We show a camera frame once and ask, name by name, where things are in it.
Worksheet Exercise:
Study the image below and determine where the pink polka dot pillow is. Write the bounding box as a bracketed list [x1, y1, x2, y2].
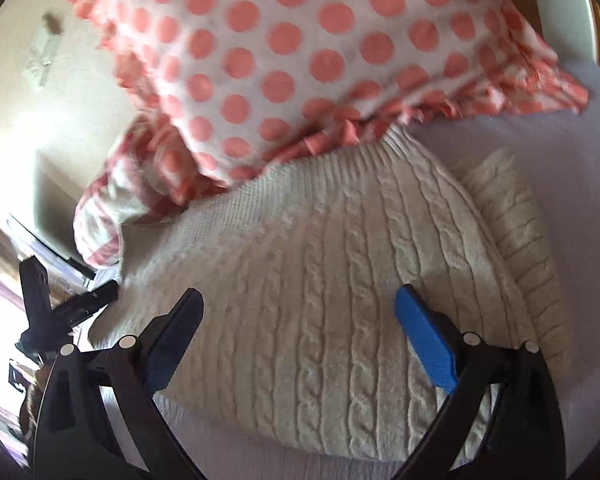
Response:
[69, 0, 588, 200]

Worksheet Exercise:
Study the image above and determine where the beige cable-knit sweater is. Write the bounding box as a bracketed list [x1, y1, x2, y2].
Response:
[88, 128, 571, 462]

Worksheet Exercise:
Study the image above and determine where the black window frame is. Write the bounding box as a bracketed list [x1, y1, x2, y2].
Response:
[6, 216, 95, 285]

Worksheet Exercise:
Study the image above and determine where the lavender bed sheet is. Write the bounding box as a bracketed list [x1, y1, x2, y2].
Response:
[164, 62, 600, 476]

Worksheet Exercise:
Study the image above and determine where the white wall socket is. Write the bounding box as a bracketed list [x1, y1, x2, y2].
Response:
[23, 12, 62, 87]

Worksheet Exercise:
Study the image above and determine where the red white checked bolster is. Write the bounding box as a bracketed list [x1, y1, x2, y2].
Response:
[73, 114, 199, 269]

